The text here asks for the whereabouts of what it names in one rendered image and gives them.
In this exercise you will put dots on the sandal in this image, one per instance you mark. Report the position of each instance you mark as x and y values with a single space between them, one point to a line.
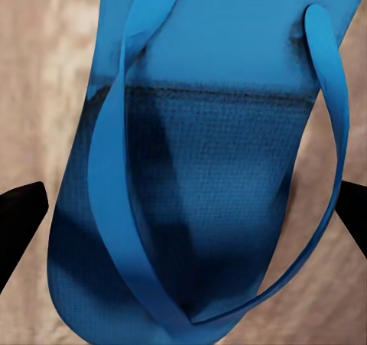
176 187

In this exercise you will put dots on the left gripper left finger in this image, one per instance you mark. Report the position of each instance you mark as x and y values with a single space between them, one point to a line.
21 212

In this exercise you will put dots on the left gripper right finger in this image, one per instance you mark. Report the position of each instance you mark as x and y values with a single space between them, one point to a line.
352 209

